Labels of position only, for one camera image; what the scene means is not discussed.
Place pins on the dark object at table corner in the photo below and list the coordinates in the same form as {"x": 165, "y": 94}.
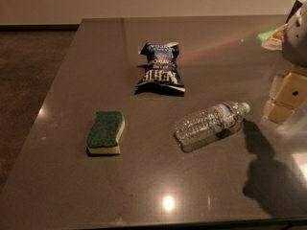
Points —
{"x": 296, "y": 6}

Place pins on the clear plastic water bottle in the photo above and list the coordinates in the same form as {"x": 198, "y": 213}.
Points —
{"x": 204, "y": 127}

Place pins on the green and yellow sponge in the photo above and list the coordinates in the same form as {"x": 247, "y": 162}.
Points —
{"x": 103, "y": 137}

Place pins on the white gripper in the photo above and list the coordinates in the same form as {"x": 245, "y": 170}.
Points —
{"x": 297, "y": 38}

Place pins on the blue chip bag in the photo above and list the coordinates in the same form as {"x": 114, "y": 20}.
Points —
{"x": 161, "y": 74}

